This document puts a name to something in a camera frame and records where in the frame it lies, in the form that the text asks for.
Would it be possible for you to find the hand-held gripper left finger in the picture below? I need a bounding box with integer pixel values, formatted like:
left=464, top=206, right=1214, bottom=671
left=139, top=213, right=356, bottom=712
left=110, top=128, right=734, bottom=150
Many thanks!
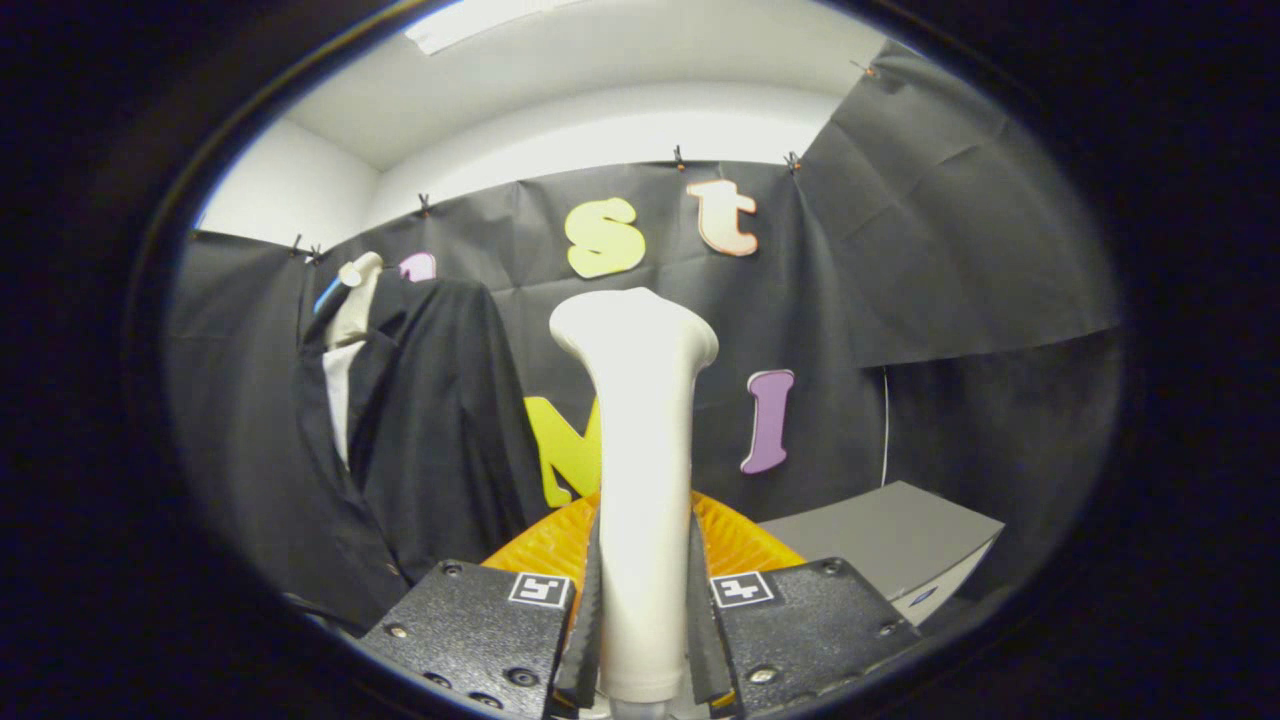
left=358, top=490, right=604, bottom=720

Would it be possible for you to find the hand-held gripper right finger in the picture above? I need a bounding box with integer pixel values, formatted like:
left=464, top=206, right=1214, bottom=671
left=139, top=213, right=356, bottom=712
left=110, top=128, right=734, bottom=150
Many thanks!
left=688, top=490, right=921, bottom=720

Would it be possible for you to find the white garment steamer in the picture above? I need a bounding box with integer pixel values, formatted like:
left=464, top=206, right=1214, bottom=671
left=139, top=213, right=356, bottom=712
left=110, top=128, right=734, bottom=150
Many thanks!
left=548, top=287, right=719, bottom=720

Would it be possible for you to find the black blazer jacket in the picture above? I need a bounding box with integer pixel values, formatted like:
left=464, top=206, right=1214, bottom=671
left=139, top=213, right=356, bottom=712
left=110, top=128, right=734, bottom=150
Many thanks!
left=290, top=275, right=546, bottom=631

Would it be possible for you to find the white shirt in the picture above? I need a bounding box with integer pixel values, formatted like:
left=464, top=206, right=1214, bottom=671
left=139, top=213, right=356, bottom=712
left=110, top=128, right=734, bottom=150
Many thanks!
left=322, top=340, right=366, bottom=471

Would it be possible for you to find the white clothes hanger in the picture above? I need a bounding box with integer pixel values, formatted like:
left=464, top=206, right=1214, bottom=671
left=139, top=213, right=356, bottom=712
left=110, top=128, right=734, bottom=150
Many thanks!
left=325, top=252, right=384, bottom=346

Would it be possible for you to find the grey cabinet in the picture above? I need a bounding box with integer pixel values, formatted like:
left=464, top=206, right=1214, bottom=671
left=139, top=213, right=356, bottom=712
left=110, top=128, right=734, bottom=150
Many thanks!
left=758, top=480, right=1006, bottom=626

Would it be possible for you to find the black backdrop cloth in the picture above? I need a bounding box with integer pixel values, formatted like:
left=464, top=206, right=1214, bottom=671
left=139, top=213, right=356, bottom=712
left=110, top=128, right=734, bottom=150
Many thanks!
left=165, top=40, right=1121, bottom=641

